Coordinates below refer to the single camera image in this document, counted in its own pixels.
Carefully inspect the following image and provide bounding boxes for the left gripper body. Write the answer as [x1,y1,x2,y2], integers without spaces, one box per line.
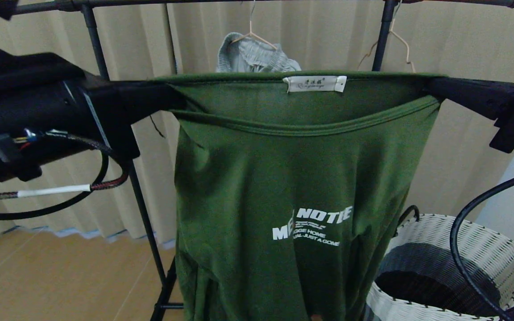
[0,76,141,190]

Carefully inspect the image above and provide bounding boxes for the pale grey shorts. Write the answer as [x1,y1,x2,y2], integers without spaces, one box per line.
[215,32,303,74]

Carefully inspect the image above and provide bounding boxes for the pink clothes hanger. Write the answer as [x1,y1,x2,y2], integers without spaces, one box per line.
[357,17,417,74]
[230,0,279,51]

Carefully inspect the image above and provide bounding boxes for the green garment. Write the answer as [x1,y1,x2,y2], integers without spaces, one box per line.
[152,70,446,321]

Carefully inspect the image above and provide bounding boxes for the black clothes rack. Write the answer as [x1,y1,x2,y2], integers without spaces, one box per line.
[0,0,514,321]

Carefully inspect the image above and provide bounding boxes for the white laundry basket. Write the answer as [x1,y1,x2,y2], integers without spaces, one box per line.
[366,205,514,321]

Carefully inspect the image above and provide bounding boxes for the beige curtain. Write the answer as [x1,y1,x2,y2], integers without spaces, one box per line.
[0,0,514,248]

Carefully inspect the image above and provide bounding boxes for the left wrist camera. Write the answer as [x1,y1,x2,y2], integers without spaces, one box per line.
[0,0,86,91]

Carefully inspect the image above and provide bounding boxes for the black cable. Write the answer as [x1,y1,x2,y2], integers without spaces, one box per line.
[0,151,111,222]
[449,165,514,321]

